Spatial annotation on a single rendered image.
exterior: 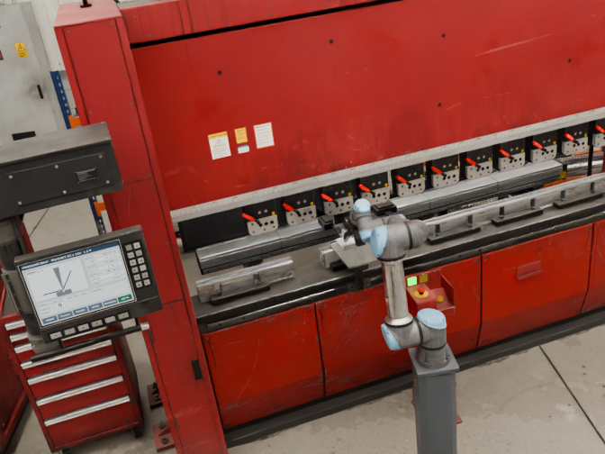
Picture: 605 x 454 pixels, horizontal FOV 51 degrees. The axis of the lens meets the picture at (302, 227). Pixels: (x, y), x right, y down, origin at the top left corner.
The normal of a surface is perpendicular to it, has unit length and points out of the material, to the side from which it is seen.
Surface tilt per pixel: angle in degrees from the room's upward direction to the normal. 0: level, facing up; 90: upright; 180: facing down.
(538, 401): 0
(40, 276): 90
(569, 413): 0
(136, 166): 90
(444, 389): 90
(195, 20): 90
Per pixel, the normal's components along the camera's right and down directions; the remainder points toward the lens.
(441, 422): 0.07, 0.44
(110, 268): 0.34, 0.39
